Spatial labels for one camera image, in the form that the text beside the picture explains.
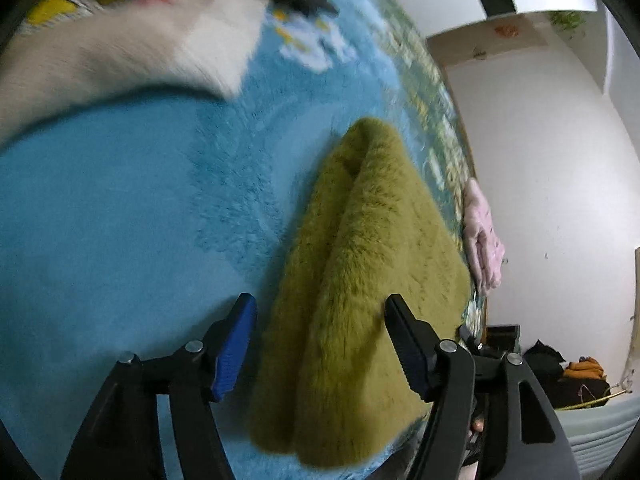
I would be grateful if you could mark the orange cloth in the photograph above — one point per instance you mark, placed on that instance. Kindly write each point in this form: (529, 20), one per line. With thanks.
(586, 369)

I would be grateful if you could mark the dark wooden box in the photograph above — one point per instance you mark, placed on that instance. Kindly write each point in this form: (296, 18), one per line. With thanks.
(504, 339)

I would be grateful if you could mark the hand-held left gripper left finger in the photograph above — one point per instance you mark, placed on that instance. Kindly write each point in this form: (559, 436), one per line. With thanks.
(234, 352)

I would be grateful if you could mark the cream white knit sweater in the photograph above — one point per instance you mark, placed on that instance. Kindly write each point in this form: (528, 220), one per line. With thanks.
(125, 55)

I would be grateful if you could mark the olive green fuzzy garment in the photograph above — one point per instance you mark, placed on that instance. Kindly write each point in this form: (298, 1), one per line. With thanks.
(360, 240)

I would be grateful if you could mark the blue fluffy printed blanket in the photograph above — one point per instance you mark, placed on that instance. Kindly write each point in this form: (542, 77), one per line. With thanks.
(125, 220)

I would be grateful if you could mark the pink garment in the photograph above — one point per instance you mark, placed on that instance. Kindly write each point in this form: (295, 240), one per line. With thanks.
(480, 240)

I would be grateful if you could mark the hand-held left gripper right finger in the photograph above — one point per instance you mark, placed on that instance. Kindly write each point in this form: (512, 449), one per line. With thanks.
(406, 355)

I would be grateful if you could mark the pale green ribbed panel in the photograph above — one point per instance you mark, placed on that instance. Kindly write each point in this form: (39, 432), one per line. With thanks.
(605, 430)

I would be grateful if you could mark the green hanging plant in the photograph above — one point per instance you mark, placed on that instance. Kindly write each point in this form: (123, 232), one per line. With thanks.
(569, 21)

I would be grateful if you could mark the pile of dark and orange clothes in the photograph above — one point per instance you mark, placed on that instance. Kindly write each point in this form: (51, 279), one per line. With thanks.
(547, 362)

